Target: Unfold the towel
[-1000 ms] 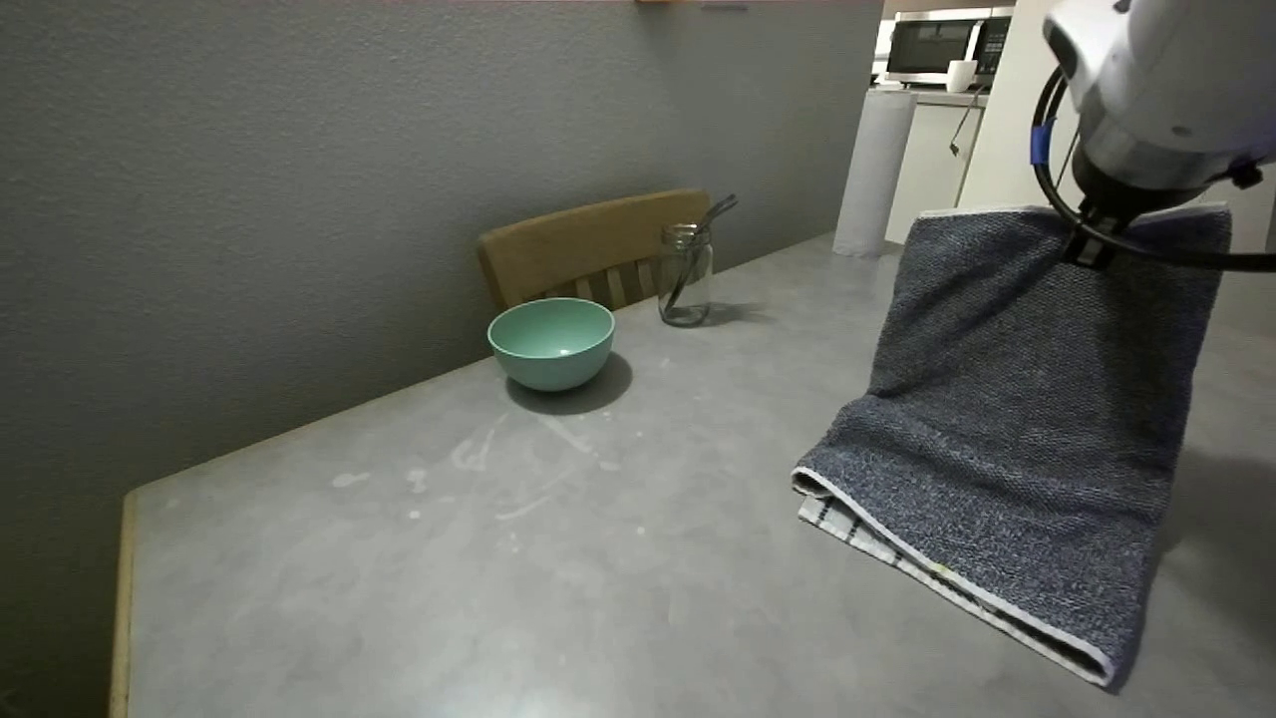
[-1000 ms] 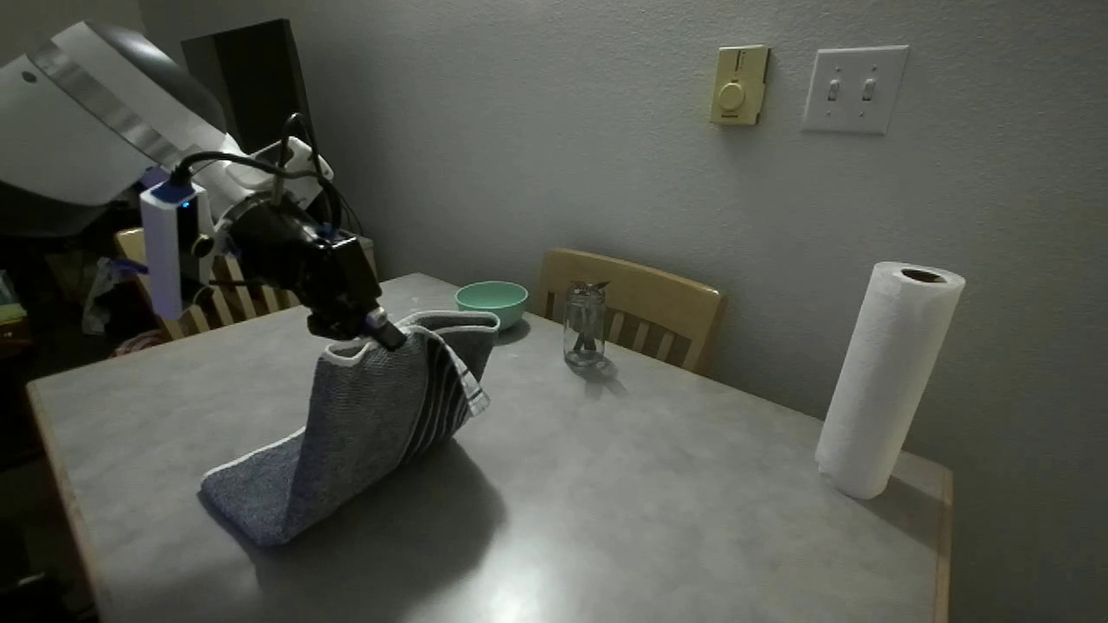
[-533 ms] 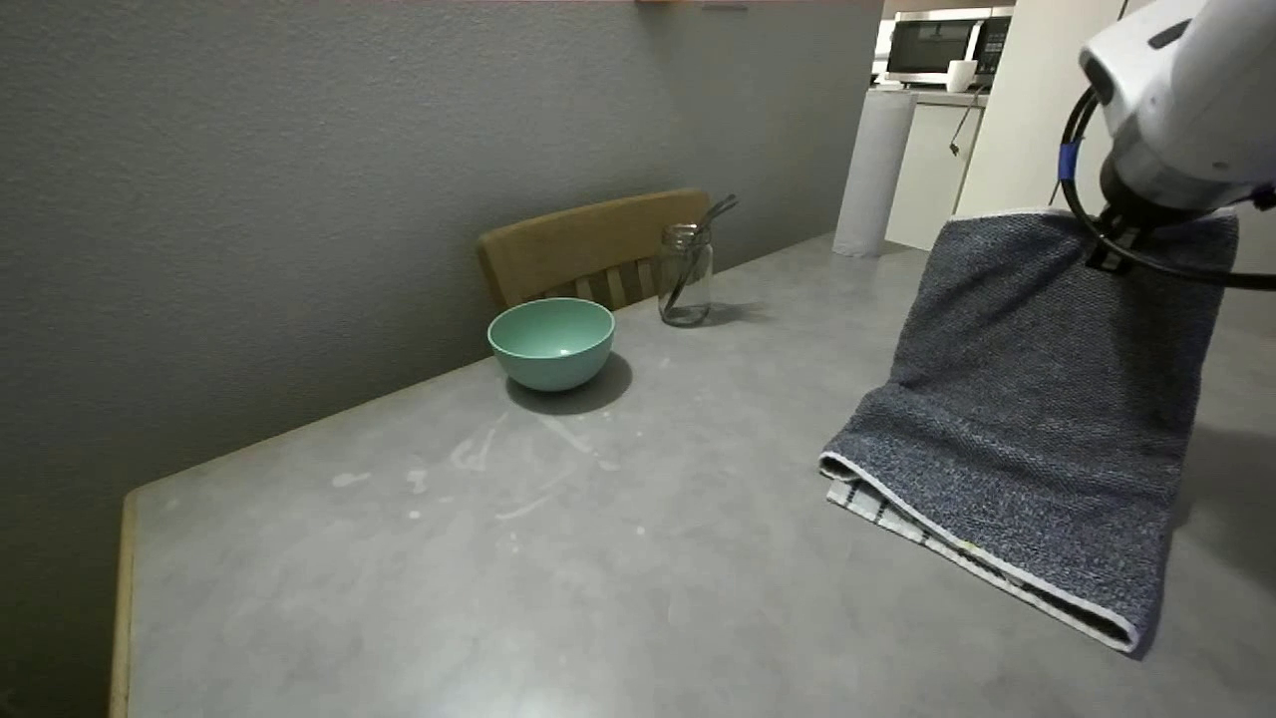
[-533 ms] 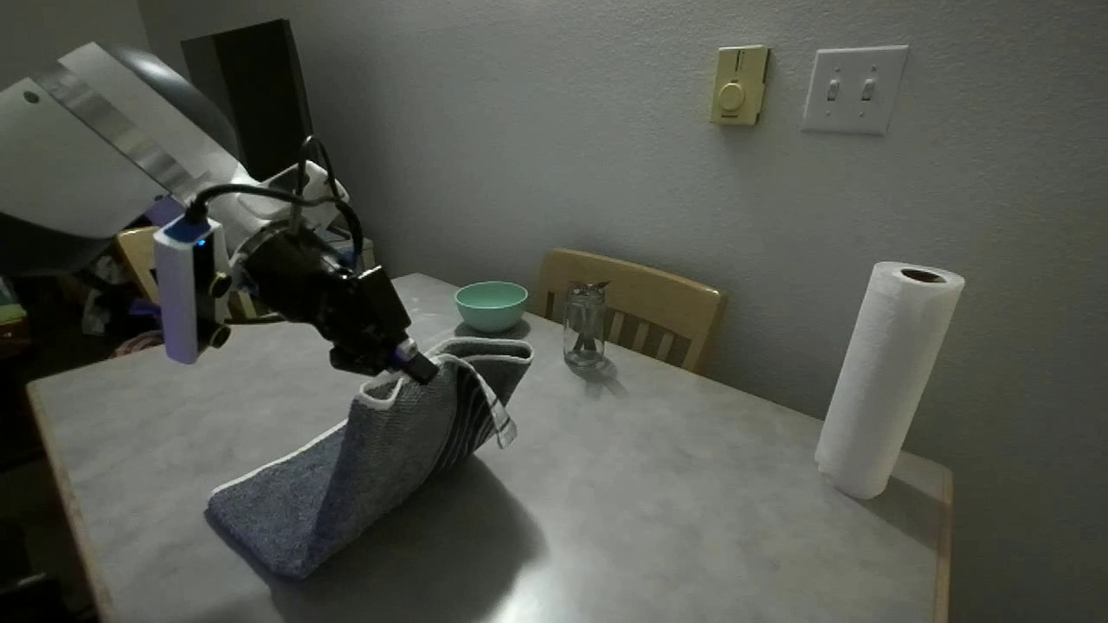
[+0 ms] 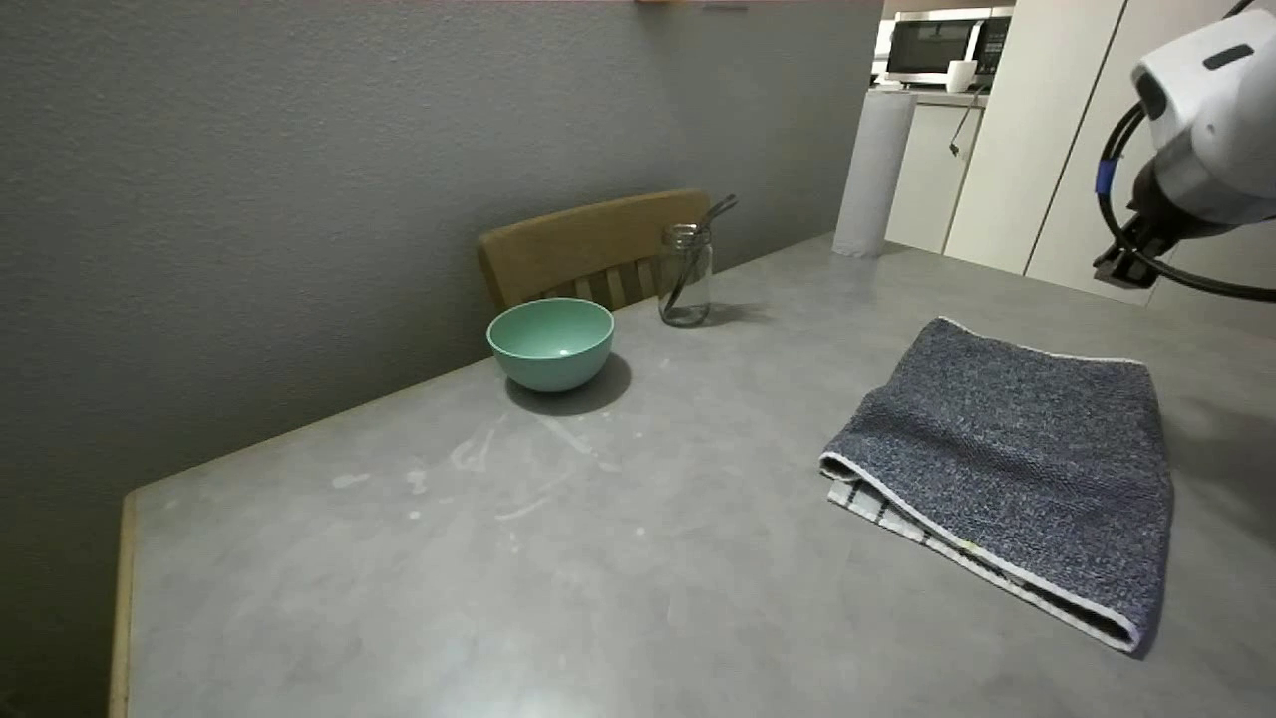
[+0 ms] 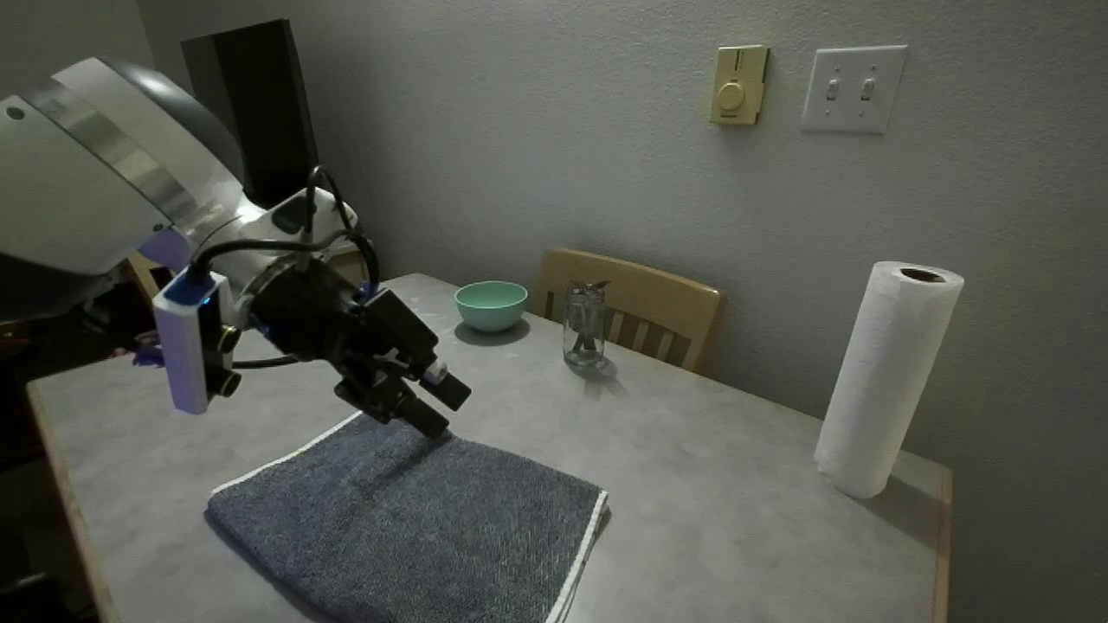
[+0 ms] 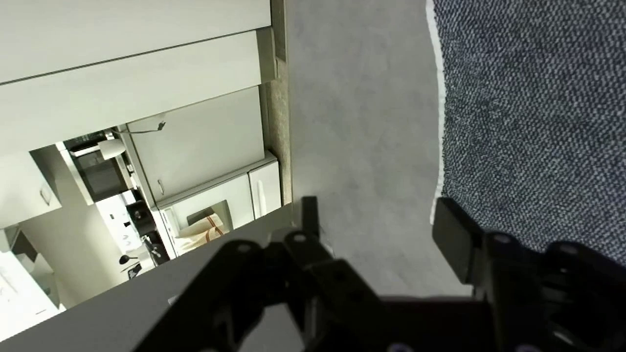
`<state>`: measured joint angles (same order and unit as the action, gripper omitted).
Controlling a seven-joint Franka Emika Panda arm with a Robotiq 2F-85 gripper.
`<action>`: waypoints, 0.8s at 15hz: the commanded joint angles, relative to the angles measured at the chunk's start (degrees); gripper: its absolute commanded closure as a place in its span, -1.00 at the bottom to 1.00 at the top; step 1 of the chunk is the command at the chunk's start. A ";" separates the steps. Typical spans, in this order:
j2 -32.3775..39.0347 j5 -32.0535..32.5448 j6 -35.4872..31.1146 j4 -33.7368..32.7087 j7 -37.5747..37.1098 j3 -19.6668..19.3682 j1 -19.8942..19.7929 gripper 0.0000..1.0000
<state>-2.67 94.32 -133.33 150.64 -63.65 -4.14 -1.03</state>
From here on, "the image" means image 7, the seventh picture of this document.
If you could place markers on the black microwave oven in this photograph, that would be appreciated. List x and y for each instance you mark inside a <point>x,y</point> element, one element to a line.
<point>97,176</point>

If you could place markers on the blue-grey striped towel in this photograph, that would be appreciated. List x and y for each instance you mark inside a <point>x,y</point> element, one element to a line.
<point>534,109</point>

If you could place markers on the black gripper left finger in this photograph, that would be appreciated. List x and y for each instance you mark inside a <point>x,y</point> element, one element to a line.
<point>313,285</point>

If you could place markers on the white drawer unit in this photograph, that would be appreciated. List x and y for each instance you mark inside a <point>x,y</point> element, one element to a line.
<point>264,187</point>

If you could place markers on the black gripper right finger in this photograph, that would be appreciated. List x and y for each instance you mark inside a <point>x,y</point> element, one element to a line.
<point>520,293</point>

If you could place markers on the white kitchen cabinet door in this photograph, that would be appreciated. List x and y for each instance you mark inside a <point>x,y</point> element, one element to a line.
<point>195,142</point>

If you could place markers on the brown cardboard box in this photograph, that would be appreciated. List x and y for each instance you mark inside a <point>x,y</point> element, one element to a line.
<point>201,230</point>

